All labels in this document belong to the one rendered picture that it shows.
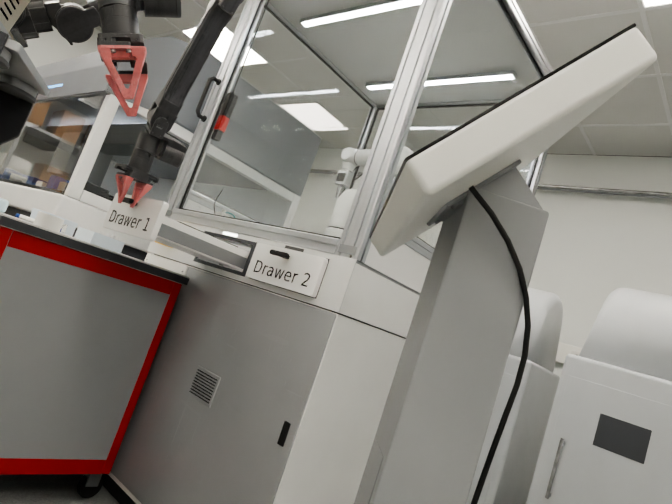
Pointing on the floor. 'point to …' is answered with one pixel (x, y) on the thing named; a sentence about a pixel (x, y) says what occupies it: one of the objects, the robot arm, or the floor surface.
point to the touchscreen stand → (453, 357)
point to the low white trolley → (73, 349)
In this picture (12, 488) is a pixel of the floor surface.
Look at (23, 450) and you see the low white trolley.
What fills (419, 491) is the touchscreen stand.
